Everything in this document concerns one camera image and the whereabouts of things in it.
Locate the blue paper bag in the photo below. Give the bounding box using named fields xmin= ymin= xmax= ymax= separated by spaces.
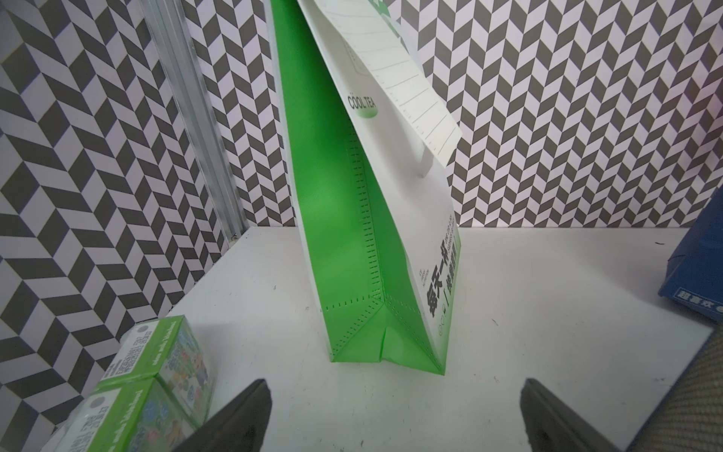
xmin=658 ymin=188 xmax=723 ymax=323

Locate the mesh waste bin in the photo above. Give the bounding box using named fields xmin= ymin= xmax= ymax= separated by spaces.
xmin=628 ymin=326 xmax=722 ymax=451

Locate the aluminium corner post left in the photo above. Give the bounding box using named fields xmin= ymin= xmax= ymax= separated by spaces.
xmin=141 ymin=0 xmax=248 ymax=245

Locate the green white bag back left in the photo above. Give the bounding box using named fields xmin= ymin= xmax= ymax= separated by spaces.
xmin=265 ymin=1 xmax=461 ymax=375

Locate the green drink carton pack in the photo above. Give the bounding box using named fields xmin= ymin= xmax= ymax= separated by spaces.
xmin=45 ymin=316 xmax=216 ymax=451

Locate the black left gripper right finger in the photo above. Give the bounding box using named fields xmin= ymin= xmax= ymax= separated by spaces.
xmin=520 ymin=379 xmax=619 ymax=452

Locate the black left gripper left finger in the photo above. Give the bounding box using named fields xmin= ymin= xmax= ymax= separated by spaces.
xmin=173 ymin=379 xmax=272 ymax=452

